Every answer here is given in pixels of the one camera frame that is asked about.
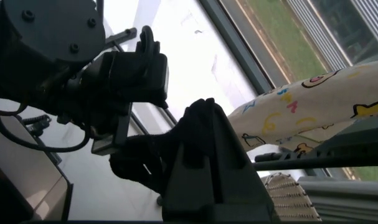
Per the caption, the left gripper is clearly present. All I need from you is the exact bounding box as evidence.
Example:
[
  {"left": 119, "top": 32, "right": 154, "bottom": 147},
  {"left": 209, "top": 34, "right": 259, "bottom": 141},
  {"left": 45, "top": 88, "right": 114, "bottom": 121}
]
[{"left": 59, "top": 102, "right": 133, "bottom": 156}]

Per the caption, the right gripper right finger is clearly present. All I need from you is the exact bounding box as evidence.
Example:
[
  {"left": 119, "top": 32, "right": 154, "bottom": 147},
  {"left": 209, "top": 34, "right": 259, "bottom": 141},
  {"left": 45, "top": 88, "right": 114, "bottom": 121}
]
[{"left": 212, "top": 102, "right": 278, "bottom": 222}]

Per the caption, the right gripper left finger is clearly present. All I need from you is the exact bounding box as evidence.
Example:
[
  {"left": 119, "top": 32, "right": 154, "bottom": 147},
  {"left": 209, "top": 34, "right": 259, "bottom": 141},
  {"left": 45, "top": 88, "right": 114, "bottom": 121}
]
[{"left": 162, "top": 146, "right": 222, "bottom": 222}]

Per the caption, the black garment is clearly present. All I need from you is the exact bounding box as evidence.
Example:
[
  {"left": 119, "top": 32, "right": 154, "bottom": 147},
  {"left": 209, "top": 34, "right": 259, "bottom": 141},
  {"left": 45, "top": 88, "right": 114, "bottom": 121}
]
[{"left": 109, "top": 98, "right": 217, "bottom": 194}]

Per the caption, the cream printed garment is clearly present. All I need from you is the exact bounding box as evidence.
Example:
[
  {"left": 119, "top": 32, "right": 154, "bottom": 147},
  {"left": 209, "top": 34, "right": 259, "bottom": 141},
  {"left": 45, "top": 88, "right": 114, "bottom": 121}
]
[{"left": 227, "top": 58, "right": 378, "bottom": 153}]

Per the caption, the white laundry basket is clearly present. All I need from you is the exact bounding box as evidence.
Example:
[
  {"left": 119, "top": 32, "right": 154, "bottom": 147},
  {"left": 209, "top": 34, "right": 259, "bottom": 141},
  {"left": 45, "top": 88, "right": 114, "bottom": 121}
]
[{"left": 260, "top": 172, "right": 323, "bottom": 222}]

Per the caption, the window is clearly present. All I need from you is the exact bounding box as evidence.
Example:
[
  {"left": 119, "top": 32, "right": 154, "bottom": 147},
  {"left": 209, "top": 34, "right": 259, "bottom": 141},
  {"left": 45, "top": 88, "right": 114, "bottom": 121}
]
[{"left": 201, "top": 0, "right": 378, "bottom": 181}]

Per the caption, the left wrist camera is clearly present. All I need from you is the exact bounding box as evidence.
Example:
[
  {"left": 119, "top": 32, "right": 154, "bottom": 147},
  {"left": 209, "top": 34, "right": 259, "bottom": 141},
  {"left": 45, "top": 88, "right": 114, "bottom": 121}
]
[{"left": 106, "top": 49, "right": 170, "bottom": 110}]

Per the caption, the black cable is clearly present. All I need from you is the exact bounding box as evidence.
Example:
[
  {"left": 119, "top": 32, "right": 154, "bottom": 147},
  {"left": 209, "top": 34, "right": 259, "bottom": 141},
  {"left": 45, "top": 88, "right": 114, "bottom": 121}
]
[
  {"left": 0, "top": 90, "right": 92, "bottom": 153},
  {"left": 138, "top": 25, "right": 155, "bottom": 55}
]

